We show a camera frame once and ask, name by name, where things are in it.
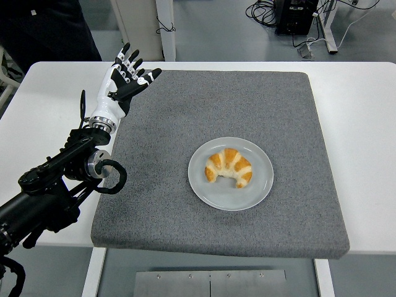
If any thin black looped cable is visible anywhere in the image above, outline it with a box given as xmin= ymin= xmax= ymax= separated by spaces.
xmin=155 ymin=15 xmax=177 ymax=35

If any white cabinet panel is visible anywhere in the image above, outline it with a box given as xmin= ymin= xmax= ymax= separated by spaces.
xmin=110 ymin=0 xmax=165 ymax=61

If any black cable coil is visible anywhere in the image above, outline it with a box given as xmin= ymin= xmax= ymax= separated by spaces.
xmin=246 ymin=0 xmax=279 ymax=29

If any round grey plate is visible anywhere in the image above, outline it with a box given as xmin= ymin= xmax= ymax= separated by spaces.
xmin=187 ymin=136 xmax=275 ymax=212

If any wide white desk leg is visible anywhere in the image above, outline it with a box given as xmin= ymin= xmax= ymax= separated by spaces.
xmin=155 ymin=0 xmax=177 ymax=62

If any white desk leg with foot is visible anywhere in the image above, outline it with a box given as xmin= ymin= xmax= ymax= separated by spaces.
xmin=317 ymin=0 xmax=338 ymax=55

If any grey metal plate with screws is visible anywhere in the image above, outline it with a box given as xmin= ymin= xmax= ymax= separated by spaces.
xmin=134 ymin=269 xmax=288 ymax=297

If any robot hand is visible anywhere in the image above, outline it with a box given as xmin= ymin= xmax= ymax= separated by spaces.
xmin=89 ymin=42 xmax=163 ymax=124

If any grey fabric mat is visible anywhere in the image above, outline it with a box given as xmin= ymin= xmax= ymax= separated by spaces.
xmin=90 ymin=69 xmax=351 ymax=260

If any person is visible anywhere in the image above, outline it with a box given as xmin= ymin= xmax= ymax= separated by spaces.
xmin=0 ymin=0 xmax=103 ymax=74

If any white table leg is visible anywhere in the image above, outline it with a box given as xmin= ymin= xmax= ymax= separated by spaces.
xmin=314 ymin=258 xmax=335 ymax=297
xmin=81 ymin=247 xmax=107 ymax=297

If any black computer tower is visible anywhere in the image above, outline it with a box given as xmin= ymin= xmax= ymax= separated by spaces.
xmin=274 ymin=0 xmax=319 ymax=35

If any golden croissant bread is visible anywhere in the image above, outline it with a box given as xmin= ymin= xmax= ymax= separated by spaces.
xmin=204 ymin=148 xmax=253 ymax=189

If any grey foot pedal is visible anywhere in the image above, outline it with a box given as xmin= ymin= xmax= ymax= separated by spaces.
xmin=297 ymin=43 xmax=316 ymax=59

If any white chair frame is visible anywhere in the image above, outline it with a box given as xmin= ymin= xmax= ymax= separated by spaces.
xmin=0 ymin=46 xmax=24 ymax=108

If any long white cable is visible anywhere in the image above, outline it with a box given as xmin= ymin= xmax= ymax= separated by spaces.
xmin=336 ymin=0 xmax=381 ymax=50

